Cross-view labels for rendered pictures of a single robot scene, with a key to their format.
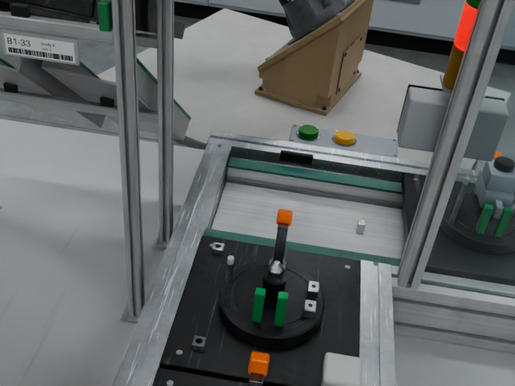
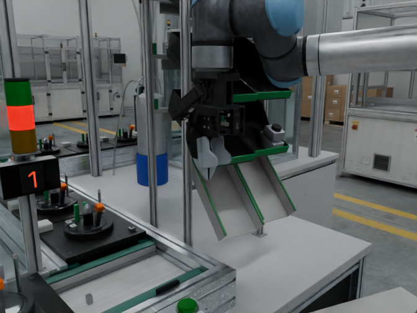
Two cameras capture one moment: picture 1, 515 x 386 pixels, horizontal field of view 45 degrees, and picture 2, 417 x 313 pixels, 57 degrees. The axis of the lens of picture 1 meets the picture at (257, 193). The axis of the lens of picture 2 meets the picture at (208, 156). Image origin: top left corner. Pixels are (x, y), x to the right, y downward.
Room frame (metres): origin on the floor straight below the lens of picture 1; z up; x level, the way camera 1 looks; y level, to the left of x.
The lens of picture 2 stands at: (1.54, -0.56, 1.45)
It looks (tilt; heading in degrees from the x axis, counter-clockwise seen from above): 14 degrees down; 133
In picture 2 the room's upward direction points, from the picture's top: straight up
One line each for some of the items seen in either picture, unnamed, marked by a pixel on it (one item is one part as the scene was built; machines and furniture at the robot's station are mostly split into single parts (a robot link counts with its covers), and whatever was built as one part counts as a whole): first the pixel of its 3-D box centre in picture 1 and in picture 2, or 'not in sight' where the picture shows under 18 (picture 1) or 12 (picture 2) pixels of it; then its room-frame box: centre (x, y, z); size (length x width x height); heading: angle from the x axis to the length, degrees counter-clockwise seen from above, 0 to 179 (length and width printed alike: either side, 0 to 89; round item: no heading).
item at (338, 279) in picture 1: (273, 284); (87, 216); (0.58, -0.03, 1.01); 0.24 x 0.24 x 0.13; 85
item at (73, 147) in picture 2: not in sight; (88, 138); (-0.46, 0.58, 1.01); 0.24 x 0.24 x 0.13; 85
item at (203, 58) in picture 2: not in sight; (213, 59); (1.06, -0.02, 1.45); 0.08 x 0.08 x 0.05
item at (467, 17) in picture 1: (481, 27); (20, 117); (0.70, -0.23, 1.33); 0.05 x 0.05 x 0.05
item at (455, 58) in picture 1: (468, 67); (23, 140); (0.70, -0.23, 1.28); 0.05 x 0.05 x 0.05
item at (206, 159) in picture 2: not in sight; (207, 159); (1.06, -0.04, 1.27); 0.06 x 0.03 x 0.09; 175
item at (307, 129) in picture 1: (308, 133); (187, 307); (1.05, -0.09, 0.96); 0.04 x 0.04 x 0.02
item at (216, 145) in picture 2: not in sight; (219, 157); (1.06, -0.01, 1.27); 0.06 x 0.03 x 0.09; 175
